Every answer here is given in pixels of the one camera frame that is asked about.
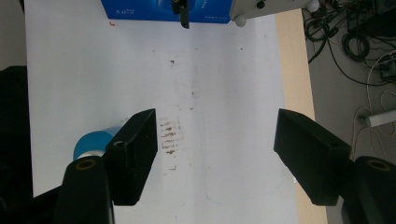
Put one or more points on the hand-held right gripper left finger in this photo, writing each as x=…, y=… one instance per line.
x=134, y=155

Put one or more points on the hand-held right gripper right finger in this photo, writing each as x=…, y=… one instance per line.
x=311, y=155

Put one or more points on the blue cardboard box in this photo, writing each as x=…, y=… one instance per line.
x=143, y=9

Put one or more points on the blue tape roll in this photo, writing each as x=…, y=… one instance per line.
x=91, y=143

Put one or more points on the white table cover sheet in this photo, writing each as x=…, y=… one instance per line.
x=218, y=77

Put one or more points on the white power strip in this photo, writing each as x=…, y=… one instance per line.
x=381, y=118

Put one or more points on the small black device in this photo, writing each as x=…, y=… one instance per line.
x=388, y=72

